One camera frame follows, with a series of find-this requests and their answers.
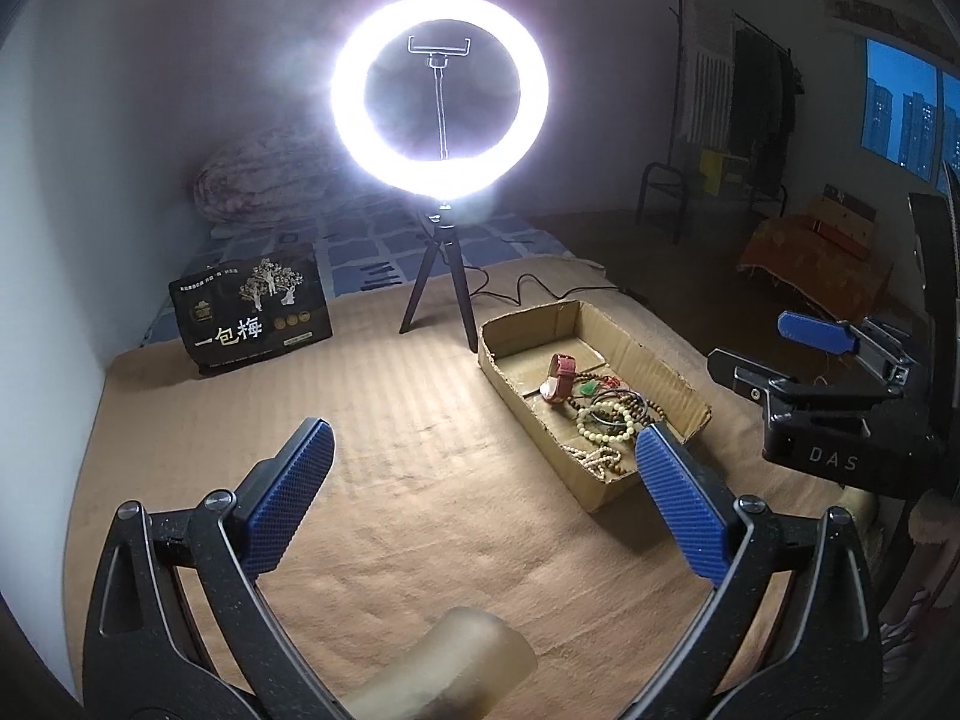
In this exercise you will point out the window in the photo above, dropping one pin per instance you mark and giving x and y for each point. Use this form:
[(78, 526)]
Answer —
[(900, 112)]

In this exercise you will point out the small pearl strand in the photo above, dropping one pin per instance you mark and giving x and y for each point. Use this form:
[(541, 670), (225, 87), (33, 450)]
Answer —
[(600, 457)]

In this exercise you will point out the tan blanket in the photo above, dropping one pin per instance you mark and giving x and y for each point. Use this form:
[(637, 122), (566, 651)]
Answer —
[(420, 427)]

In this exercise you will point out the black metal chair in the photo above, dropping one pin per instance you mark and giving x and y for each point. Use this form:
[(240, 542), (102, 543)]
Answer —
[(675, 187)]

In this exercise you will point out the cardboard box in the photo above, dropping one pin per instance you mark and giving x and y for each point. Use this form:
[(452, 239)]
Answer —
[(540, 427)]

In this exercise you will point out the clothes rack with garments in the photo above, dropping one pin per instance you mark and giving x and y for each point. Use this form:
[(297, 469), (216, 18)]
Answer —
[(757, 90)]

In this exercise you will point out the blue bangle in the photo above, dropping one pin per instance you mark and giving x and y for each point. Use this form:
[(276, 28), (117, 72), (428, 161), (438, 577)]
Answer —
[(622, 395)]

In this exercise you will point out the person's right hand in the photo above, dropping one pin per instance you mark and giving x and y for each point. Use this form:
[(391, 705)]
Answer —
[(859, 514)]

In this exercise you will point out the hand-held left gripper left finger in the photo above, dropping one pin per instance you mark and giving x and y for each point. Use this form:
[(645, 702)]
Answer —
[(292, 495)]

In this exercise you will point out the person's left hand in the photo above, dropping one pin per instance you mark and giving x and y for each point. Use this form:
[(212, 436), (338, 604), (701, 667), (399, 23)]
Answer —
[(450, 660)]

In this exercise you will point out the black printed package box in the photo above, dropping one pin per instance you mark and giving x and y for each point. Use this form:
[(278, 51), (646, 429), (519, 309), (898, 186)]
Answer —
[(251, 315)]

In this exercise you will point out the black tripod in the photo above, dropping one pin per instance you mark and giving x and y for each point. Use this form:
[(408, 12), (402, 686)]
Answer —
[(442, 262)]

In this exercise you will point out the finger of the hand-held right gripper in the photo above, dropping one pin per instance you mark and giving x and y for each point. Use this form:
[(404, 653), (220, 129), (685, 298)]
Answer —
[(750, 382), (814, 332)]

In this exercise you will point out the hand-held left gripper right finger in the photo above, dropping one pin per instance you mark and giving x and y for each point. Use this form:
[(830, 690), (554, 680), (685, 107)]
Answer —
[(682, 495)]

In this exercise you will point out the rolled floral quilt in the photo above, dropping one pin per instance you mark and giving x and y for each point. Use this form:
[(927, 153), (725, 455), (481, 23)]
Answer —
[(255, 180)]

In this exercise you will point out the blue checked bedsheet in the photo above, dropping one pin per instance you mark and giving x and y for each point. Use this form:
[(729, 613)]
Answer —
[(360, 255)]

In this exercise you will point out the yellow box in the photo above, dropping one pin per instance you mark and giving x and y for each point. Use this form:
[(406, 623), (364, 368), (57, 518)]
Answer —
[(712, 169)]

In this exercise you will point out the phone holder clamp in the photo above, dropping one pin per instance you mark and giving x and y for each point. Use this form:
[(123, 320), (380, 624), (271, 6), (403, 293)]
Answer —
[(439, 90)]

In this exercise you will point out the brown carton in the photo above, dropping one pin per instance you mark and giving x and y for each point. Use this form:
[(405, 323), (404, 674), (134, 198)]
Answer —
[(844, 214)]

